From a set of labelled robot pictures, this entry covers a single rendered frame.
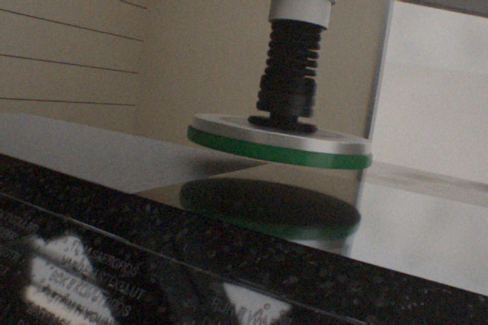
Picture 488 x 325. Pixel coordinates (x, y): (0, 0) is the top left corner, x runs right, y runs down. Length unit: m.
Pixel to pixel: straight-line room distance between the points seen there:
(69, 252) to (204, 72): 6.18
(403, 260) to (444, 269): 0.03
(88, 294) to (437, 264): 0.24
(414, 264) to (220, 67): 6.11
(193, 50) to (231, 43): 0.64
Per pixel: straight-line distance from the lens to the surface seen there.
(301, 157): 0.44
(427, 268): 0.31
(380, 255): 0.31
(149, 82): 7.14
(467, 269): 0.33
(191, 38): 6.73
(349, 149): 0.47
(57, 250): 0.38
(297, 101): 0.51
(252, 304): 0.29
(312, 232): 0.34
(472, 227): 0.47
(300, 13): 0.52
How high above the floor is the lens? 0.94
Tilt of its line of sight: 9 degrees down
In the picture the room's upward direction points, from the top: 8 degrees clockwise
